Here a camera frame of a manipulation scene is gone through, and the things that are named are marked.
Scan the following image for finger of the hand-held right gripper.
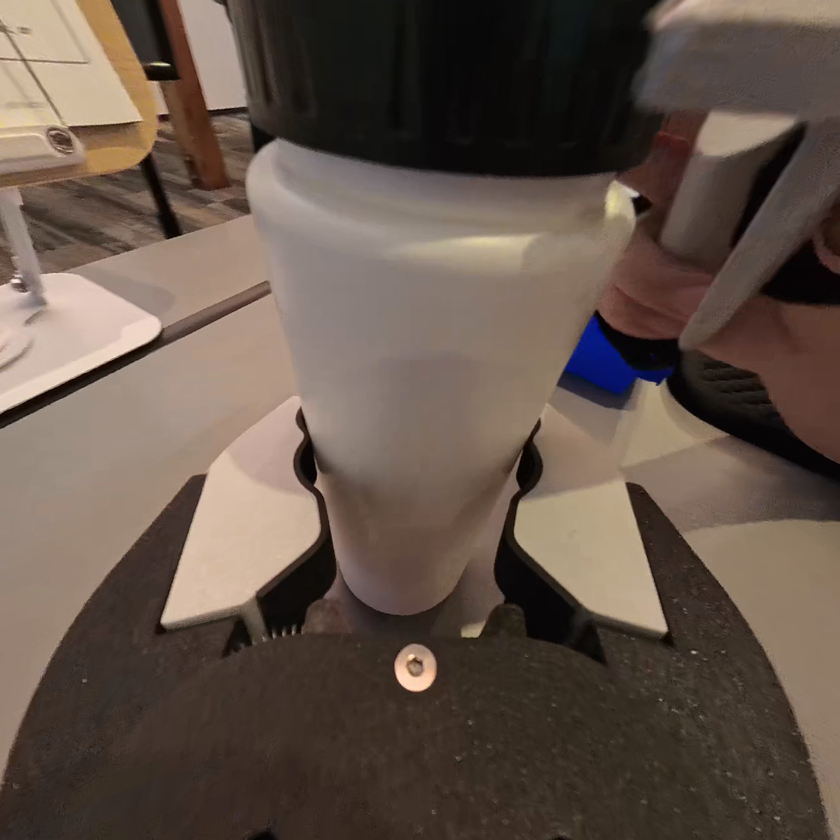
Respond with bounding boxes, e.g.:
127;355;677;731
637;0;840;126

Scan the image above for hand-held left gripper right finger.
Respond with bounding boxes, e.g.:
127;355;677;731
494;402;670;649

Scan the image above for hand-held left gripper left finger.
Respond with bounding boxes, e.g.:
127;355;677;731
159;397;338;643

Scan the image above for blue plastic bin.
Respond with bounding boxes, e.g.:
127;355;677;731
564;314;677;395

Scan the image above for white plastic bottle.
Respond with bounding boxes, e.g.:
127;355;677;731
245;134;637;616

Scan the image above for black bottle lid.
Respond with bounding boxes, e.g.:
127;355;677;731
226;0;664;178

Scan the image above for person's right forearm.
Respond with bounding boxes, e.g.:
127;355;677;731
682;298;840;463

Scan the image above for black mesh wrist rest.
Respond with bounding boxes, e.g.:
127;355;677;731
666;351;840;480

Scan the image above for instruction board on white stand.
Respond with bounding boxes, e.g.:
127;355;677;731
0;0;164;416

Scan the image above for printed instruction sheet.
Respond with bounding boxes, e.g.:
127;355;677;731
0;0;144;129

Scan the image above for wooden post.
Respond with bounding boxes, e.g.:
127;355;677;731
157;0;232;191

